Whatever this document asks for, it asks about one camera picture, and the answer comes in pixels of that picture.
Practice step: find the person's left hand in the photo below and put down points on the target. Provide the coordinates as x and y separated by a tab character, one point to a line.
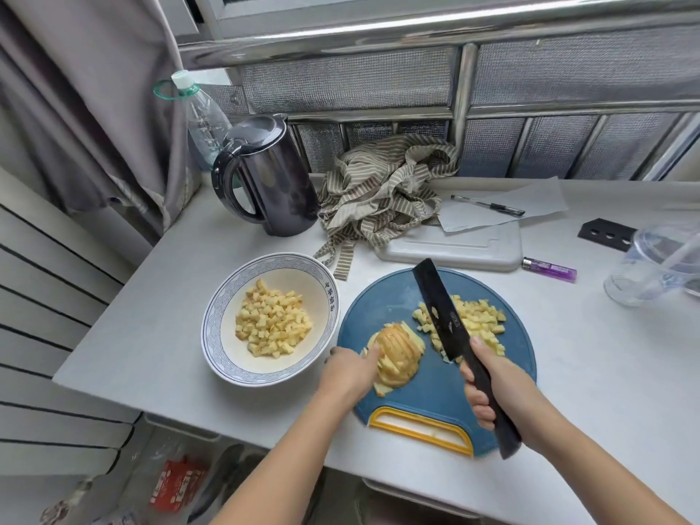
347	377

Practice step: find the person's right hand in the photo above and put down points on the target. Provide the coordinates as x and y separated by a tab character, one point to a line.
517	388

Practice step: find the person's left fingers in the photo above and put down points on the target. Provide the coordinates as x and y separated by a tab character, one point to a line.
367	359

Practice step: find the person's right thumb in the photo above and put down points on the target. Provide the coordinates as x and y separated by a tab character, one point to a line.
479	350

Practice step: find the sliced apple half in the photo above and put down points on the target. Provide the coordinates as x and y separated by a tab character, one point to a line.
402	355

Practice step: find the black kitchen knife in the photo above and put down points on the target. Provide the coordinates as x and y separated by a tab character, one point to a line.
437	300

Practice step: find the person's right forearm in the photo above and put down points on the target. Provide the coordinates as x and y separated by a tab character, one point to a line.
596	470

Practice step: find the person's left forearm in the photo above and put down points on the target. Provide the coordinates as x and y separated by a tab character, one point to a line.
290	464

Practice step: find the pile of diced apple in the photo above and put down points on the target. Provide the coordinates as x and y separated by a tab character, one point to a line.
481	318

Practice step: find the blue round cutting board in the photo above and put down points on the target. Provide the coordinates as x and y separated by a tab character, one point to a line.
437	396

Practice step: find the heap of apple cubes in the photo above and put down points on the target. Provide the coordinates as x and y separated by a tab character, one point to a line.
272	319

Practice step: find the white rectangular cutting board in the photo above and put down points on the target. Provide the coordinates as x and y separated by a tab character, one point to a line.
454	248

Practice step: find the purple lighter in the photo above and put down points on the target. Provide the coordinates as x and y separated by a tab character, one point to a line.
552	270

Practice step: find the black pen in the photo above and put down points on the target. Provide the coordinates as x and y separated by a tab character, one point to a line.
492	206

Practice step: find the white bowl with blue rim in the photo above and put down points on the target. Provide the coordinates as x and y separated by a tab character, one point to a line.
219	322

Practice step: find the white paper sheet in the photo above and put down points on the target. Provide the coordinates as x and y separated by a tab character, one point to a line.
538	199

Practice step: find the striped beige apron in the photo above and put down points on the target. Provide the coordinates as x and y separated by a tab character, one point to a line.
377	191

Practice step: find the black knife sheath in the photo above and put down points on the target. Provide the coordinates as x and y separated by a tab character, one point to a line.
604	235

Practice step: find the clear plastic jug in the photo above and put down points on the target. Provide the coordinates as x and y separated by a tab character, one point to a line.
645	267

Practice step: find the black electric kettle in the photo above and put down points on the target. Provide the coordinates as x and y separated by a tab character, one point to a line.
279	180

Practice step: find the red packet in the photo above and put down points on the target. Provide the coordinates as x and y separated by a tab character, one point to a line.
176	483

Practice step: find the metal window railing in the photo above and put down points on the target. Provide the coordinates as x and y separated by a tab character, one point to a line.
465	87

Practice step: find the clear plastic water bottle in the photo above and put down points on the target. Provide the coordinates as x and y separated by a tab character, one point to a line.
205	120

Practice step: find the white radiator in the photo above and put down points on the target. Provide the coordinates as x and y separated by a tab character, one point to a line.
49	322

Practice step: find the grey curtain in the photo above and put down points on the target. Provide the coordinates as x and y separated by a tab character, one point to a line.
82	92

